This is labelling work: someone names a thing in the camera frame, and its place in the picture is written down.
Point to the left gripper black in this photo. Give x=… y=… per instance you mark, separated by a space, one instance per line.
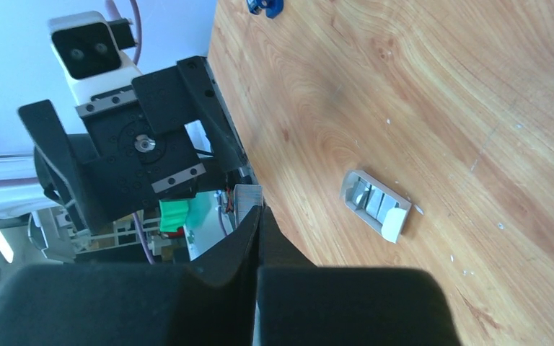
x=138 y=151

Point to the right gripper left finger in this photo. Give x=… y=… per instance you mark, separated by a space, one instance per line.
x=209 y=301

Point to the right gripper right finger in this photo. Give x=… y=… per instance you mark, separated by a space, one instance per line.
x=304 y=304

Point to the staple strip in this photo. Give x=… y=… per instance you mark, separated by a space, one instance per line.
x=245 y=198

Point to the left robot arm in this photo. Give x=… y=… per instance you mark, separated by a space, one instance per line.
x=27 y=184

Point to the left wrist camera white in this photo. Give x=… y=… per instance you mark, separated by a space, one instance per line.
x=91 y=51

